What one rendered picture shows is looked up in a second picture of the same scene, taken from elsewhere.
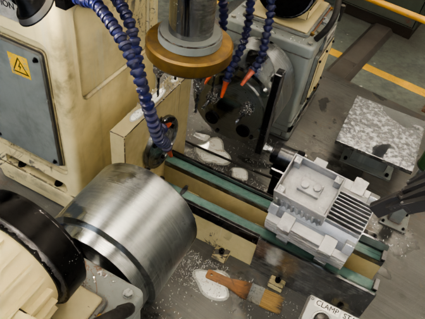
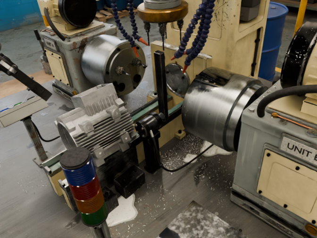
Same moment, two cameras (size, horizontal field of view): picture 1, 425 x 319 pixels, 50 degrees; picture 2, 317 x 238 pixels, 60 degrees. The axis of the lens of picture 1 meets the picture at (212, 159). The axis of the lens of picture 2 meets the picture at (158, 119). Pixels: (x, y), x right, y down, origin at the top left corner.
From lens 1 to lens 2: 1.50 m
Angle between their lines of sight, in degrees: 80
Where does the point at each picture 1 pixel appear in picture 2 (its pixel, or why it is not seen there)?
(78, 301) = (71, 32)
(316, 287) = not seen: hidden behind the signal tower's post
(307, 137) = (237, 222)
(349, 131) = (206, 219)
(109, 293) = (72, 38)
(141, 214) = (100, 44)
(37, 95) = not seen: hidden behind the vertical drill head
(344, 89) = not seen: outside the picture
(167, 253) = (89, 61)
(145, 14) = (221, 14)
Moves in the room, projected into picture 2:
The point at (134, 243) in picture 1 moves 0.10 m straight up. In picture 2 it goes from (90, 45) to (85, 22)
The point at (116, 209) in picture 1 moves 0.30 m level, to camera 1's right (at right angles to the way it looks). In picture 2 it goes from (104, 38) to (61, 66)
